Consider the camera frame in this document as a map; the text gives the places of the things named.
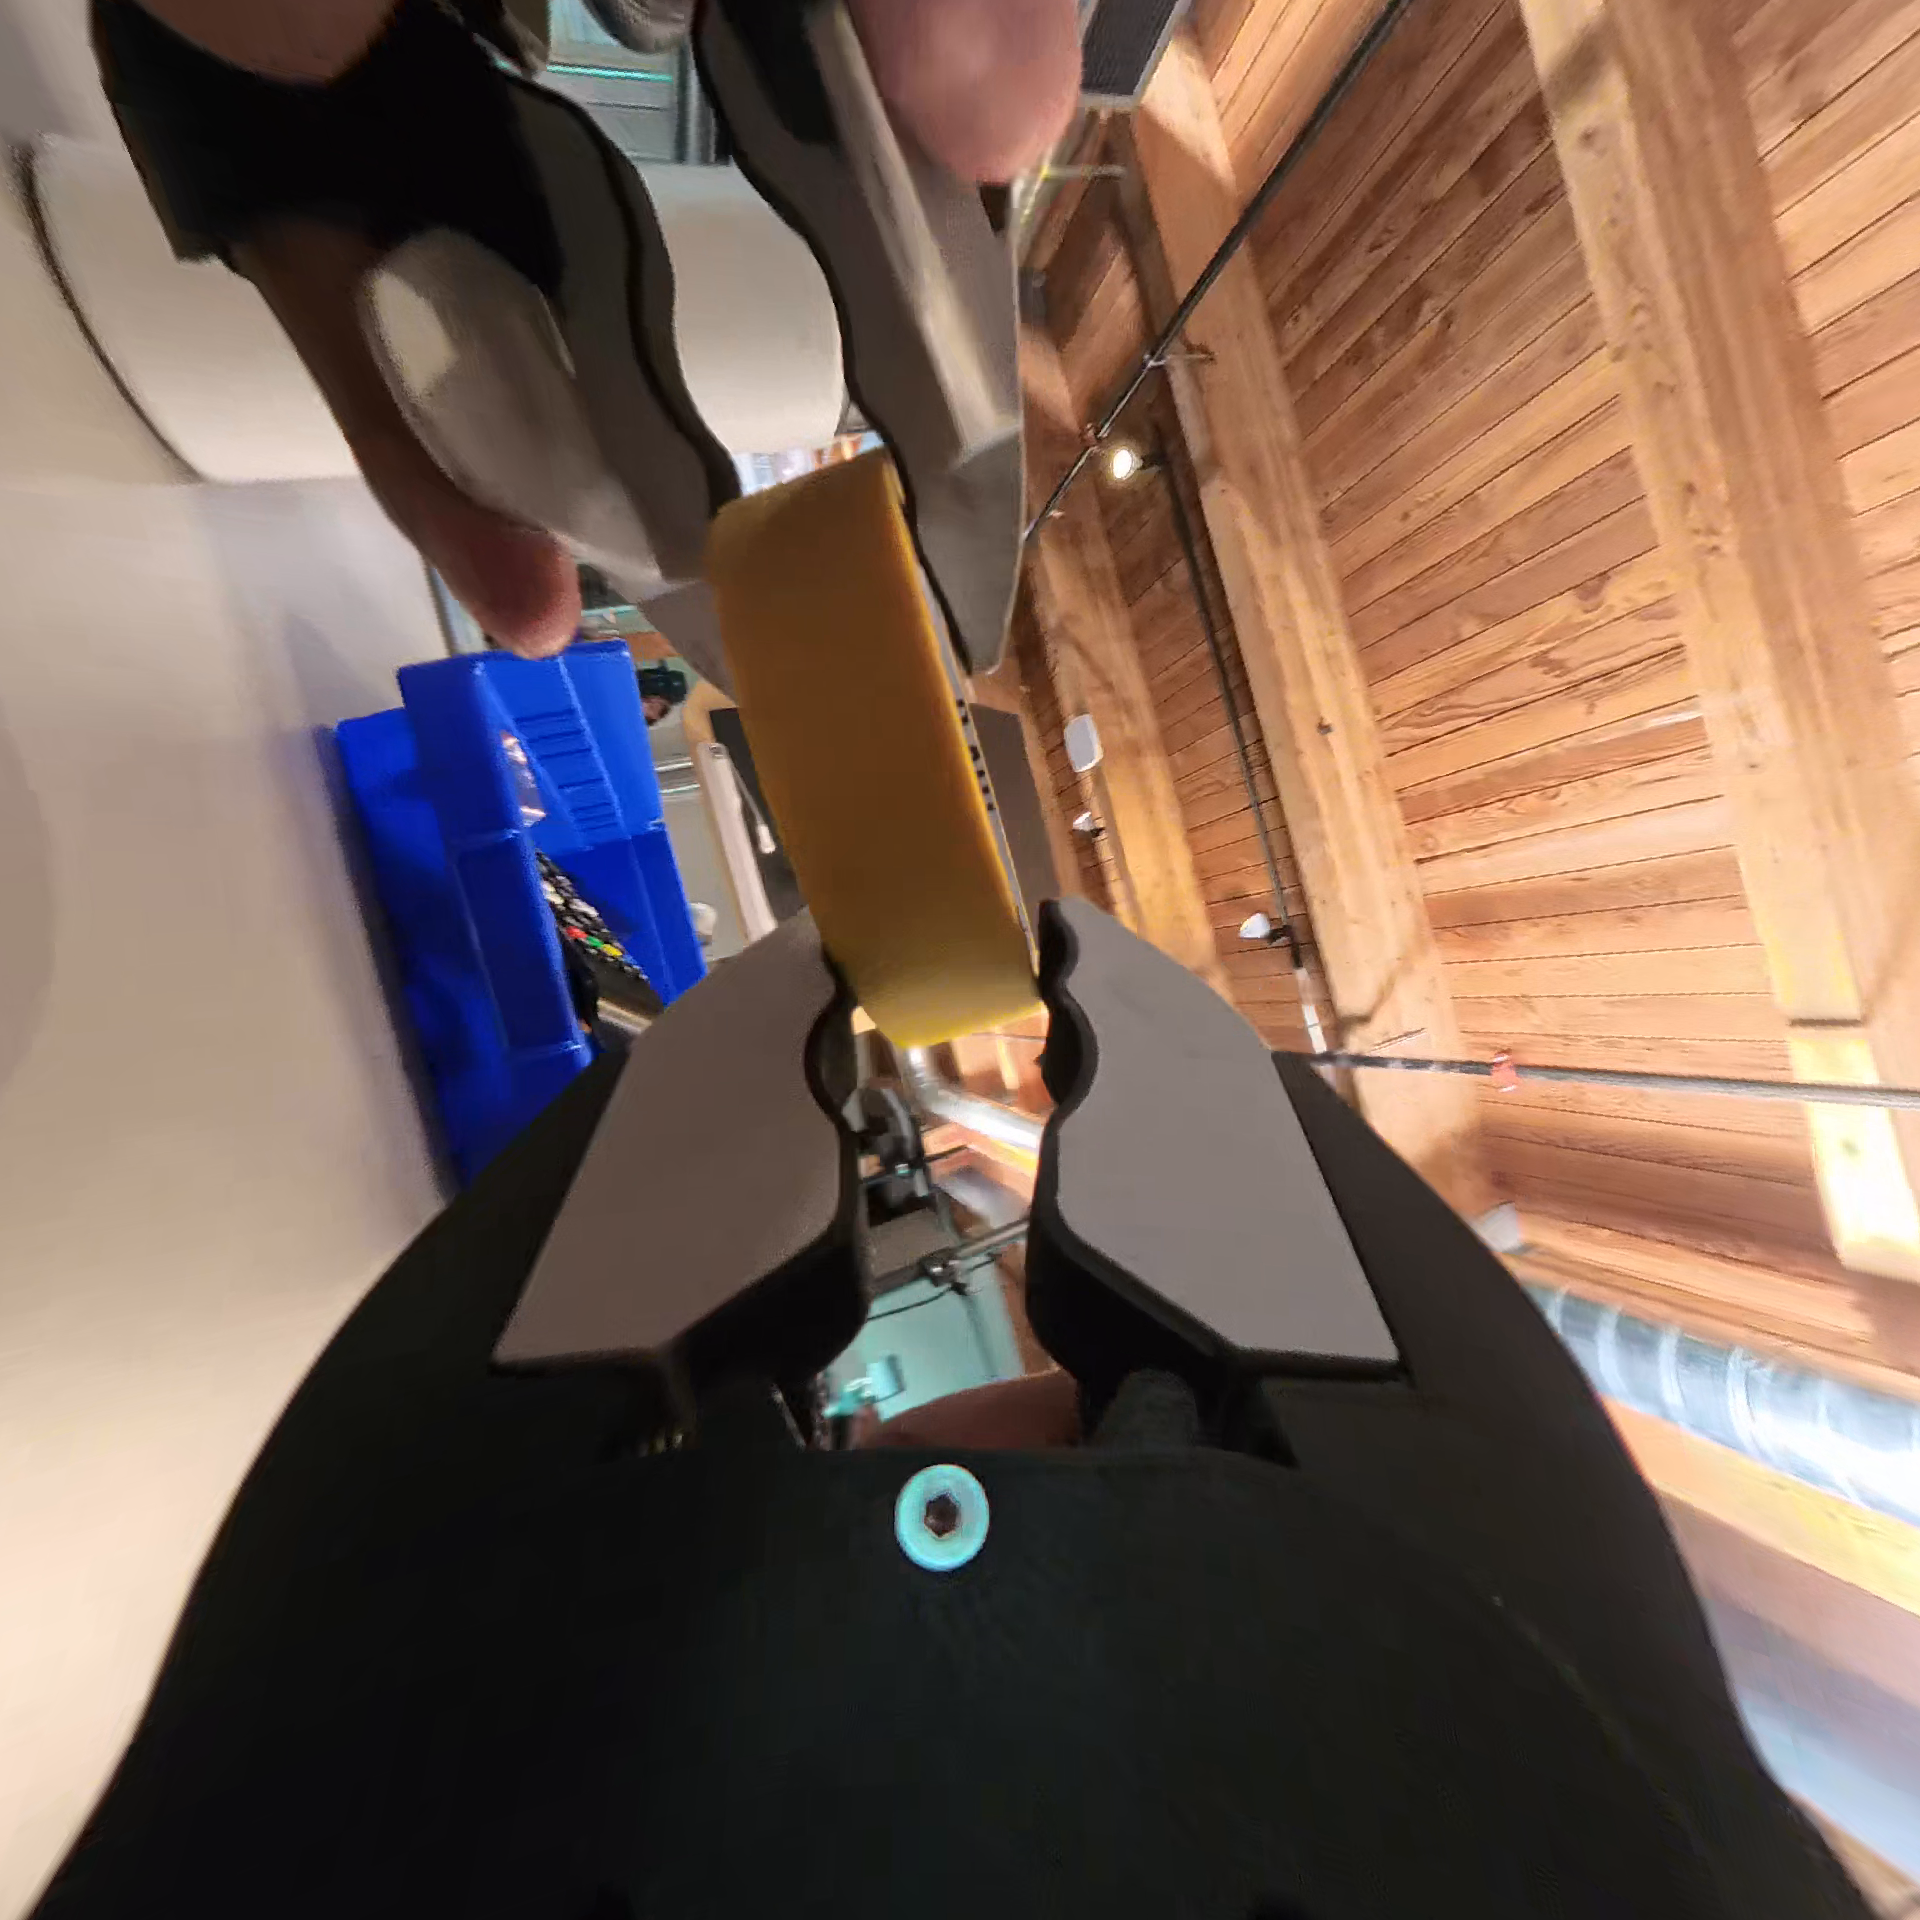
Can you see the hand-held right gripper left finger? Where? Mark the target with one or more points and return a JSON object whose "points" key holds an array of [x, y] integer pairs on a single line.
{"points": [[690, 1183]]}

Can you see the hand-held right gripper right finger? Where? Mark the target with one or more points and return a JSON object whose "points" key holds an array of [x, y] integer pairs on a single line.
{"points": [[1217, 1183]]}

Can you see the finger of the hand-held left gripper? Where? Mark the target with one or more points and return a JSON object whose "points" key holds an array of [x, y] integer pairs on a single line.
{"points": [[496, 405], [933, 332]]}

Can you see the white plastic bottle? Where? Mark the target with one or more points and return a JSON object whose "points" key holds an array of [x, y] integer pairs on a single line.
{"points": [[149, 348]]}

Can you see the blue plastic bin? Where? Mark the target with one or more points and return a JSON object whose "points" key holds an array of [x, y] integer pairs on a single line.
{"points": [[477, 958]]}

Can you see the yellow tape roll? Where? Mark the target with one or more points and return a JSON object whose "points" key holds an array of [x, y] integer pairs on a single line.
{"points": [[838, 752]]}

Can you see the person's left hand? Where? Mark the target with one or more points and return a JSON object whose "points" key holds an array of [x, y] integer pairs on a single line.
{"points": [[974, 75]]}

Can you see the ceiling spotlight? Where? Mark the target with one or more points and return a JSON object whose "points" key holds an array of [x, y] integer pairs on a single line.
{"points": [[1126, 462]]}

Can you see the white track spotlight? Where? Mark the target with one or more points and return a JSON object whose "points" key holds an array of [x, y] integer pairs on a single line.
{"points": [[1256, 926]]}

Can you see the white panel stand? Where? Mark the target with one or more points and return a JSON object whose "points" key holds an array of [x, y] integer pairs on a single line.
{"points": [[739, 838]]}

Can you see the black wood-edged panel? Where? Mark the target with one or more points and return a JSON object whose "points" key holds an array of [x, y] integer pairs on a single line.
{"points": [[1010, 797]]}

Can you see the white ceiling access point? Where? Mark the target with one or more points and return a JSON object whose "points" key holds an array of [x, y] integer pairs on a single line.
{"points": [[1085, 744]]}

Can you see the silver air duct with vent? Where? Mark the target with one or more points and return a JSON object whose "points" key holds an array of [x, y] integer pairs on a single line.
{"points": [[1126, 45]]}

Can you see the silver spiral air duct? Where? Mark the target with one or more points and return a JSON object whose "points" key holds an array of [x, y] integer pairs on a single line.
{"points": [[1725, 1380]]}

